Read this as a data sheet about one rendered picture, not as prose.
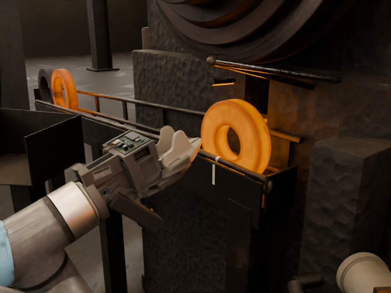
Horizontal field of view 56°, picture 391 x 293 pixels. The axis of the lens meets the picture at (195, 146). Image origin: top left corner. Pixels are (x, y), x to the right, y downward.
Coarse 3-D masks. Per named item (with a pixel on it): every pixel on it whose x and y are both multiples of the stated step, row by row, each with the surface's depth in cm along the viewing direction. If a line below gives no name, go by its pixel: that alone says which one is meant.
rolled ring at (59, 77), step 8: (56, 72) 133; (64, 72) 131; (56, 80) 137; (64, 80) 129; (72, 80) 130; (56, 88) 140; (64, 88) 130; (72, 88) 129; (56, 96) 141; (72, 96) 130; (56, 104) 141; (64, 104) 142; (72, 104) 130
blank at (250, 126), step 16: (208, 112) 70; (224, 112) 67; (240, 112) 64; (256, 112) 64; (208, 128) 71; (224, 128) 70; (240, 128) 64; (256, 128) 62; (208, 144) 72; (224, 144) 72; (240, 144) 65; (256, 144) 62; (240, 160) 66; (256, 160) 63
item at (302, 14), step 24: (312, 0) 46; (336, 0) 48; (168, 24) 71; (288, 24) 49; (312, 24) 51; (192, 48) 66; (216, 48) 61; (240, 48) 57; (264, 48) 53; (288, 48) 57
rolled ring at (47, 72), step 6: (42, 72) 148; (48, 72) 145; (42, 78) 152; (48, 78) 144; (42, 84) 155; (48, 84) 145; (42, 90) 156; (48, 90) 157; (42, 96) 156; (48, 96) 157; (48, 102) 155
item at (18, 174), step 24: (0, 120) 103; (24, 120) 101; (48, 120) 99; (72, 120) 92; (0, 144) 104; (24, 144) 104; (48, 144) 84; (72, 144) 93; (0, 168) 94; (24, 168) 92; (48, 168) 85; (24, 192) 92
